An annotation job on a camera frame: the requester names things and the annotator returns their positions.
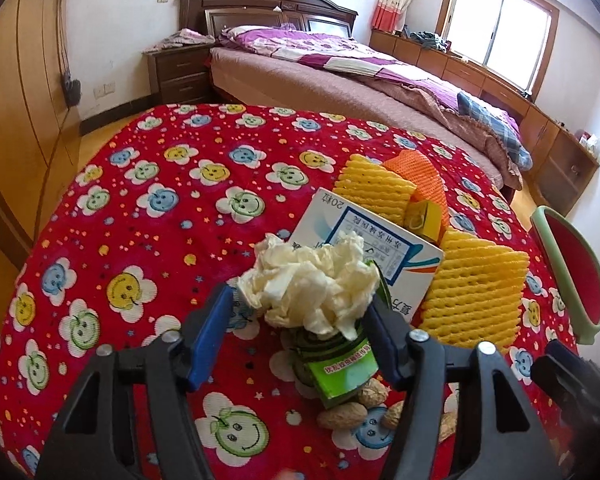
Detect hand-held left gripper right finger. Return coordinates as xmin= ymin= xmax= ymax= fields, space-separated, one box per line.
xmin=364 ymin=290 xmax=563 ymax=480

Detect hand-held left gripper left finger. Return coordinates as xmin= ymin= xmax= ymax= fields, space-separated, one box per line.
xmin=35 ymin=282 xmax=236 ymax=480

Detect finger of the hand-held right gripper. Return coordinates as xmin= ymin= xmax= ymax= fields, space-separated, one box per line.
xmin=530 ymin=339 xmax=593 ymax=411

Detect green cardboard box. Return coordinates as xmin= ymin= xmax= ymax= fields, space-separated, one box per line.
xmin=292 ymin=260 xmax=396 ymax=408

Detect white tissue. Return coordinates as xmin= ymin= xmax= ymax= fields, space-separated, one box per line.
xmin=237 ymin=232 xmax=381 ymax=341

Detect yellow foam fruit net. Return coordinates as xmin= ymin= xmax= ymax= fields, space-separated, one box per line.
xmin=332 ymin=154 xmax=418 ymax=223
xmin=420 ymin=227 xmax=531 ymax=351

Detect green rimmed red bin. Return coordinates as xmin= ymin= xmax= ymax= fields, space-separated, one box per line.
xmin=530 ymin=206 xmax=600 ymax=346

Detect white and blue medicine box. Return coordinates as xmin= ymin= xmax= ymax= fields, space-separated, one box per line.
xmin=290 ymin=187 xmax=446 ymax=316

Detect small yellow carton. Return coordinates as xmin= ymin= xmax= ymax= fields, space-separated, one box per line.
xmin=404 ymin=200 xmax=448 ymax=243

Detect red smiley printed blanket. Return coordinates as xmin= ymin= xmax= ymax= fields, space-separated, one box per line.
xmin=0 ymin=102 xmax=600 ymax=480

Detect orange foam fruit net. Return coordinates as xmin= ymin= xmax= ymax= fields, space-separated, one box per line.
xmin=384 ymin=149 xmax=451 ymax=231

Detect low wooden cabinet row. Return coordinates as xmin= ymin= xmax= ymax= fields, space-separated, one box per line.
xmin=370 ymin=29 xmax=600 ymax=216

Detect small items on cabinet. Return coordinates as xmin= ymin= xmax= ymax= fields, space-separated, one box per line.
xmin=577 ymin=130 xmax=600 ymax=157

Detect blue plaid blanket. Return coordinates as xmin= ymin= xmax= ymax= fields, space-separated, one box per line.
xmin=456 ymin=91 xmax=533 ymax=171

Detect dark wooden nightstand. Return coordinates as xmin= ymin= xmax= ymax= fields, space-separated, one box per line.
xmin=142 ymin=42 xmax=213 ymax=106

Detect bed with pink bedspread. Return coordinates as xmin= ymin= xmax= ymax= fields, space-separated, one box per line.
xmin=207 ymin=45 xmax=526 ymax=206

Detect black charger plug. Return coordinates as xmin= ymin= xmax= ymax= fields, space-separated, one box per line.
xmin=62 ymin=75 xmax=83 ymax=107

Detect pink cloth on nightstand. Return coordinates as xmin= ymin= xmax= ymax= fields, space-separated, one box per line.
xmin=145 ymin=29 xmax=216 ymax=53

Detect light wooden wardrobe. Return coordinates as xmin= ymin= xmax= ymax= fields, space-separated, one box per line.
xmin=0 ymin=0 xmax=86 ymax=271

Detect bed with purple bedding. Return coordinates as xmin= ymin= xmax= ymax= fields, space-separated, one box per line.
xmin=217 ymin=25 xmax=523 ymax=128

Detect pile of dark clothes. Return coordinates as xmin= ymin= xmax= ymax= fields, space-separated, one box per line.
xmin=410 ymin=31 xmax=453 ymax=52

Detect dark wooden headboard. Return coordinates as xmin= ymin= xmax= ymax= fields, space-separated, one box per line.
xmin=178 ymin=0 xmax=359 ymax=41

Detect wooden framed window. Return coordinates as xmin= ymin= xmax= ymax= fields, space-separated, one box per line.
xmin=435 ymin=0 xmax=561 ymax=98

